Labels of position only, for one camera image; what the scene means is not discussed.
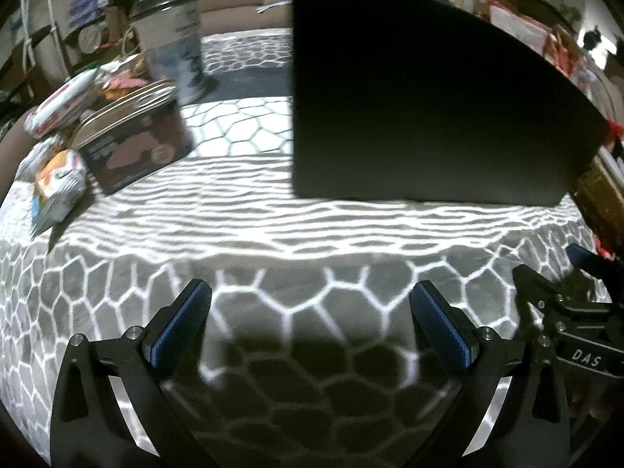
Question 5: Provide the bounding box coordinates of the pink snack packet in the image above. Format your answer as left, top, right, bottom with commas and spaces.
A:
100, 61, 147, 103

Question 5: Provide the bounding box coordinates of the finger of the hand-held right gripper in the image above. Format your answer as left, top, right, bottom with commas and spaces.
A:
567, 245, 624, 298
513, 264, 571, 315

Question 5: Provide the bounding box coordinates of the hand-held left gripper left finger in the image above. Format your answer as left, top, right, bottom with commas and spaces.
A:
50, 279, 215, 468

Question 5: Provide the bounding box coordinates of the paper cup with dark lid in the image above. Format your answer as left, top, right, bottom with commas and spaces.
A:
129, 0, 208, 105

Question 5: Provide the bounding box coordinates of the white red snack packet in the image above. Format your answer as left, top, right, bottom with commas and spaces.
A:
24, 69, 105, 137

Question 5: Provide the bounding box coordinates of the red gift bag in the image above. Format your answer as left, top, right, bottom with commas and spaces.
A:
487, 2, 551, 54

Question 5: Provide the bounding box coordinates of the brown printed tin can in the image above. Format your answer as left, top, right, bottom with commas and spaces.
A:
78, 100, 193, 196

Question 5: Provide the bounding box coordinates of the hexagon patterned tablecloth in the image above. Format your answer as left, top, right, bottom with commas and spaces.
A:
0, 29, 615, 468

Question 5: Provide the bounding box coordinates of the blue purple package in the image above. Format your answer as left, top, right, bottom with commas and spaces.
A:
68, 0, 115, 27

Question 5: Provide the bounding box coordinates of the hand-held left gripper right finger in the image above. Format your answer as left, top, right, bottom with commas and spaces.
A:
404, 280, 571, 468

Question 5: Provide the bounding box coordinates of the black container box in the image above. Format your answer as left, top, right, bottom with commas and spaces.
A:
287, 0, 611, 207

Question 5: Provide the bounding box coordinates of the orange snack packet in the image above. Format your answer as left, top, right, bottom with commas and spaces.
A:
33, 150, 87, 237

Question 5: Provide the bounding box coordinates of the silver rectangular tin can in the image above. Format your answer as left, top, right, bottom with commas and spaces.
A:
71, 79, 177, 149

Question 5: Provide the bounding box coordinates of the white rope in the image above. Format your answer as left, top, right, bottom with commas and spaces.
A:
27, 0, 59, 66

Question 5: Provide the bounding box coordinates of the pale snack packet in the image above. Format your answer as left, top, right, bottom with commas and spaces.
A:
14, 134, 64, 181

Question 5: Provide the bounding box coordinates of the round metal tin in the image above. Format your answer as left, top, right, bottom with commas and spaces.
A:
78, 24, 105, 54

